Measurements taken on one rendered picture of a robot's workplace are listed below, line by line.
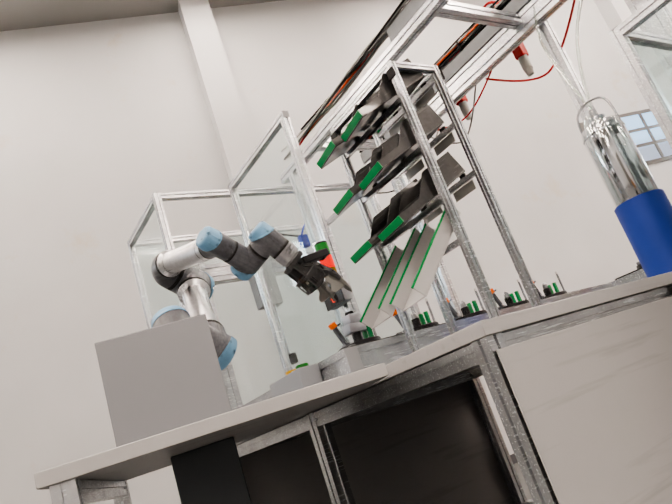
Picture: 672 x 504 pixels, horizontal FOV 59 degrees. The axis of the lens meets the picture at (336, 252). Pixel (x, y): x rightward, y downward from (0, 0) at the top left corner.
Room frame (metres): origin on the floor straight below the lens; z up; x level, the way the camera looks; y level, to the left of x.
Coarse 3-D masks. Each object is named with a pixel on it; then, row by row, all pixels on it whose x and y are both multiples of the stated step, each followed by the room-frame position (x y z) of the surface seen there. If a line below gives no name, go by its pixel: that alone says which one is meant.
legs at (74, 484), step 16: (208, 448) 1.54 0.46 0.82; (224, 448) 1.55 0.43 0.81; (176, 464) 1.51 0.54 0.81; (192, 464) 1.52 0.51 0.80; (208, 464) 1.53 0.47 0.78; (224, 464) 1.55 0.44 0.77; (240, 464) 1.56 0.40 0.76; (80, 480) 1.19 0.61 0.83; (96, 480) 1.37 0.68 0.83; (176, 480) 1.51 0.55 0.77; (192, 480) 1.52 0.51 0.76; (208, 480) 1.53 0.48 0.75; (224, 480) 1.54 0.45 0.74; (240, 480) 1.55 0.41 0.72; (64, 496) 1.12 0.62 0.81; (80, 496) 1.15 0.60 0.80; (96, 496) 1.33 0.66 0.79; (112, 496) 1.57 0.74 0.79; (128, 496) 1.90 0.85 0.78; (192, 496) 1.52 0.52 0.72; (208, 496) 1.53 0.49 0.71; (224, 496) 1.54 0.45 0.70; (240, 496) 1.55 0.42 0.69
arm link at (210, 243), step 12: (204, 228) 1.70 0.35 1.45; (204, 240) 1.68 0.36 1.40; (216, 240) 1.69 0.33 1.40; (228, 240) 1.72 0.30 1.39; (168, 252) 1.90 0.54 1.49; (180, 252) 1.82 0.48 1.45; (192, 252) 1.77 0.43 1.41; (204, 252) 1.73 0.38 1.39; (216, 252) 1.72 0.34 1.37; (228, 252) 1.73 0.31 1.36; (156, 264) 1.92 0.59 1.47; (168, 264) 1.89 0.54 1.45; (180, 264) 1.85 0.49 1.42; (192, 264) 1.83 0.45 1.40; (156, 276) 1.97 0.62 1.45; (168, 276) 1.95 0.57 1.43
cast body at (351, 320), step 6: (348, 312) 1.89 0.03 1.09; (342, 318) 1.91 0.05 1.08; (348, 318) 1.88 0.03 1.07; (354, 318) 1.88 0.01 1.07; (360, 318) 1.90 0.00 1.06; (348, 324) 1.87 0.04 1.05; (354, 324) 1.88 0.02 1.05; (360, 324) 1.89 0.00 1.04; (348, 330) 1.88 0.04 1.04; (354, 330) 1.88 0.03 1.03; (360, 330) 1.89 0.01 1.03; (366, 330) 1.93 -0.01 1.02
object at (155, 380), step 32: (192, 320) 1.53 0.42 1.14; (96, 352) 1.46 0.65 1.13; (128, 352) 1.48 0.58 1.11; (160, 352) 1.50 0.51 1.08; (192, 352) 1.53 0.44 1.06; (128, 384) 1.48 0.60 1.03; (160, 384) 1.50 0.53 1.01; (192, 384) 1.52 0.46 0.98; (224, 384) 1.54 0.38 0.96; (128, 416) 1.47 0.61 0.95; (160, 416) 1.49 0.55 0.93; (192, 416) 1.52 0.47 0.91
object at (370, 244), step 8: (408, 184) 1.67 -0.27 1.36; (400, 192) 1.65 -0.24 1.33; (392, 200) 1.64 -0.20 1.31; (384, 208) 1.77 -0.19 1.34; (392, 208) 1.63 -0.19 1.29; (376, 216) 1.76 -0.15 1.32; (384, 216) 1.77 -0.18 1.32; (392, 216) 1.63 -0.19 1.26; (376, 224) 1.75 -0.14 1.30; (384, 224) 1.76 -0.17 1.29; (376, 232) 1.75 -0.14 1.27; (368, 240) 1.58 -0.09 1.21; (376, 240) 1.59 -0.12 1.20; (360, 248) 1.63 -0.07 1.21; (368, 248) 1.60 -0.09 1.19; (352, 256) 1.68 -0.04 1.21; (360, 256) 1.66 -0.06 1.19
